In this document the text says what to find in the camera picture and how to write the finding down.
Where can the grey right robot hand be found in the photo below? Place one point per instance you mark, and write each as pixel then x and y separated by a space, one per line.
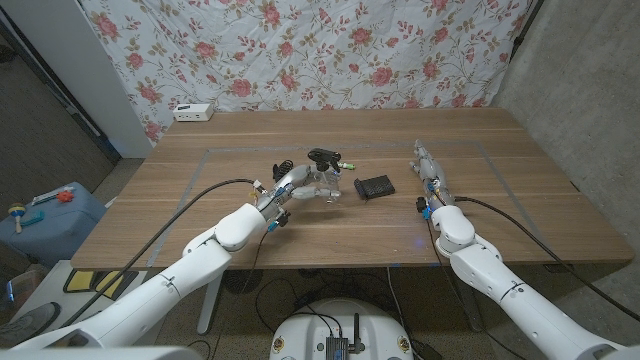
pixel 432 175

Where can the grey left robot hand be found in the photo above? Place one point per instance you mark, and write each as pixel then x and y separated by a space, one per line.
pixel 295 180

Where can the clear dispenser bottle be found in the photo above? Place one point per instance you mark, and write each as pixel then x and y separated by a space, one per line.
pixel 331 179

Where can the black pump cap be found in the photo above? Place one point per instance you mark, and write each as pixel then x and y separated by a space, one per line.
pixel 322 156

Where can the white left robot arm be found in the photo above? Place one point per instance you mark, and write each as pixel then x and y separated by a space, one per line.
pixel 175 280

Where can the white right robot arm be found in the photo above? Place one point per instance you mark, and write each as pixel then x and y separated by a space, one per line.
pixel 525 300

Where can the black card holder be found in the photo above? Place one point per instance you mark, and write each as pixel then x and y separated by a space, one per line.
pixel 375 186

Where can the black hair claw clip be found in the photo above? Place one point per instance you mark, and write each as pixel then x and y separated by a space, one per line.
pixel 281 169

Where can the green dry erase marker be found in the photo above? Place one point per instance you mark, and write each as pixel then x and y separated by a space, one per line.
pixel 349 165

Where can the white power strip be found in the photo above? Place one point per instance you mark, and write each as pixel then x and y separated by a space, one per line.
pixel 192 112

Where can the floral backdrop cloth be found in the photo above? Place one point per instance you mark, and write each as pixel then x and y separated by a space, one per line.
pixel 300 50

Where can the dark table leg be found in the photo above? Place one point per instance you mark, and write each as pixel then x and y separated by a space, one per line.
pixel 472 315

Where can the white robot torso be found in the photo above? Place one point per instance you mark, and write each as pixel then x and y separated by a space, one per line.
pixel 300 335

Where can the white table leg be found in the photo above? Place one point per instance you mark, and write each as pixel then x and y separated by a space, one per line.
pixel 210 310

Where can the black desk control panel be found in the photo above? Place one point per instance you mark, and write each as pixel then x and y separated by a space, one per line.
pixel 559 268

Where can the black backdrop stand pole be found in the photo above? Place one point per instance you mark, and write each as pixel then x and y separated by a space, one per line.
pixel 526 31

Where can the grey module with antenna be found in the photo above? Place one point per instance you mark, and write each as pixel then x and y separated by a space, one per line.
pixel 337 347

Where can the yellow black floor mat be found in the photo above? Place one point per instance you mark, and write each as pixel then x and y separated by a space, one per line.
pixel 80 280

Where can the blue storage box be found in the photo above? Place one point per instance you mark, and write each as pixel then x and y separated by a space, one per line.
pixel 55 235

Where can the white pillar panel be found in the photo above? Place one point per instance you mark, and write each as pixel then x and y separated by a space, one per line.
pixel 75 60

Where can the teal toy piece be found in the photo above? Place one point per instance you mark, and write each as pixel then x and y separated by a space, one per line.
pixel 34 218

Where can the wooden maraca toy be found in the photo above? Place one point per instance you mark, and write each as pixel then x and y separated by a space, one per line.
pixel 16 211

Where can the grey shoe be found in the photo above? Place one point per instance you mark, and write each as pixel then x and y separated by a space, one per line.
pixel 30 322

